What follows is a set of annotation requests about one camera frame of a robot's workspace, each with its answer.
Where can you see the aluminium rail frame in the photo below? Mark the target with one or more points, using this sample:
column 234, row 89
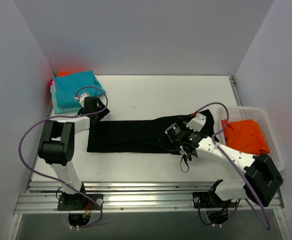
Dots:
column 119, row 197

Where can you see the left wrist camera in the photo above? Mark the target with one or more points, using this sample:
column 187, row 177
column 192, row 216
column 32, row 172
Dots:
column 82, row 97

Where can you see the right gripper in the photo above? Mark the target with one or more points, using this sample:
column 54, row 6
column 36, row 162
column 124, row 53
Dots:
column 183, row 121

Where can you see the orange t-shirt in basket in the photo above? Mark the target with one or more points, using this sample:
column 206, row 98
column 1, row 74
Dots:
column 245, row 136

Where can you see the black t-shirt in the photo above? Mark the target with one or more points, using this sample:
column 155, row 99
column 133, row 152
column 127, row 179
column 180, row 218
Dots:
column 134, row 136

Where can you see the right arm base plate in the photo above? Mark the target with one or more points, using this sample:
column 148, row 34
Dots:
column 203, row 200

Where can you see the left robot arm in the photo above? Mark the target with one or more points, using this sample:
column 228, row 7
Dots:
column 57, row 145

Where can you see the white plastic basket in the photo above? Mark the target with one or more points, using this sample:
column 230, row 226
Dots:
column 240, row 113

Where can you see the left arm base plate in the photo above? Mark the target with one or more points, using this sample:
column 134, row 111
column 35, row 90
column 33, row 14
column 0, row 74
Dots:
column 76, row 202

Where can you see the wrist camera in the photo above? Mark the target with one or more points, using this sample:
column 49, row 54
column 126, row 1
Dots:
column 82, row 97
column 197, row 122

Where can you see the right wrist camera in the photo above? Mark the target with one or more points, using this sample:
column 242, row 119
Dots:
column 197, row 122

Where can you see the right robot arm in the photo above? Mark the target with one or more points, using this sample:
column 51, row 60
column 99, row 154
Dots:
column 260, row 178

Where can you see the folded pink t-shirt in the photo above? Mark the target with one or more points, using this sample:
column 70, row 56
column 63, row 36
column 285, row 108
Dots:
column 51, row 86

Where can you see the folded orange t-shirt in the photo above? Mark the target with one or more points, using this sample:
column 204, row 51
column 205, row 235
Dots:
column 61, row 74

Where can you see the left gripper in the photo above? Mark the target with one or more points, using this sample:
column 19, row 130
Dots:
column 99, row 113

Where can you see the folded light teal t-shirt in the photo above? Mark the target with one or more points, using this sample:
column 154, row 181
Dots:
column 61, row 110

